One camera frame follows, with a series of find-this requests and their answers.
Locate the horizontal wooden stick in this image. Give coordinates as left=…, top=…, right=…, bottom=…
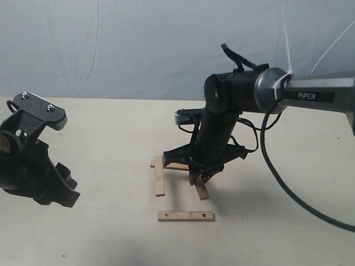
left=163, top=162, right=189, bottom=171
left=195, top=177, right=210, bottom=201

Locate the blue-grey backdrop cloth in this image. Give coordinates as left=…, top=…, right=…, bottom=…
left=1, top=1, right=354, bottom=100

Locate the diagonal thin wood strip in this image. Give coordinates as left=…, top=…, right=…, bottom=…
left=154, top=155, right=165, bottom=197

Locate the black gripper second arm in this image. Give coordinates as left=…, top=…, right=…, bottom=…
left=163, top=110, right=247, bottom=189

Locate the black gripper first arm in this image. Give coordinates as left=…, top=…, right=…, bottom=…
left=0, top=109, right=82, bottom=208

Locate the wood strip with two holes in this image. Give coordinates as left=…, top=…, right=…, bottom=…
left=158, top=211, right=215, bottom=222

